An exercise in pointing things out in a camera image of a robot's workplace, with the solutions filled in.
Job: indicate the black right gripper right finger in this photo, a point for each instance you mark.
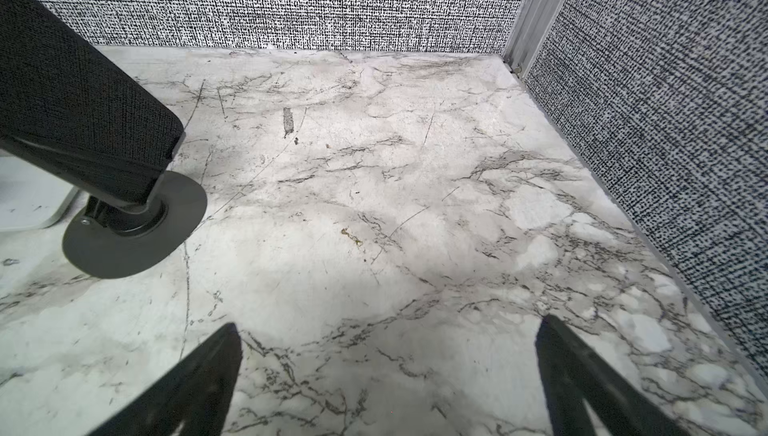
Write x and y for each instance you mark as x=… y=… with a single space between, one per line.
x=576 y=379

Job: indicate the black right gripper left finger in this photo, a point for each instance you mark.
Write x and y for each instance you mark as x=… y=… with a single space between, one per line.
x=193 y=398

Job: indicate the white flat stand base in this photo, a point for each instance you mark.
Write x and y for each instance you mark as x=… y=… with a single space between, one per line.
x=30 y=197

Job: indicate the black fabric phone stand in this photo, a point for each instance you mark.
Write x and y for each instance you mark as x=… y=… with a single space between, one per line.
x=70 y=111

